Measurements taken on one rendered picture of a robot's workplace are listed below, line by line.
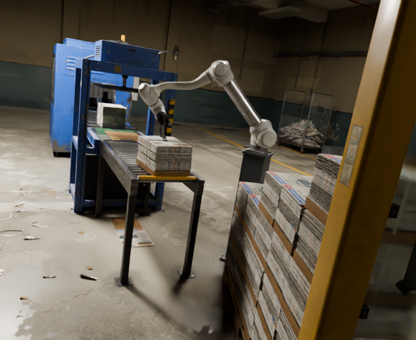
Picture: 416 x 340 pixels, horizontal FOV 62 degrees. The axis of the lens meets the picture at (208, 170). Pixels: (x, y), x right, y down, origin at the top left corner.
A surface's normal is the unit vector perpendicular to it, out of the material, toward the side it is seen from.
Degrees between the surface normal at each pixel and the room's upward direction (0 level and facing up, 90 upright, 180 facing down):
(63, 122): 90
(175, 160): 90
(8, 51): 90
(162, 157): 90
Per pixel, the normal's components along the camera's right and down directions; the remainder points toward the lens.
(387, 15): -0.99, -0.11
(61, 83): 0.43, 0.28
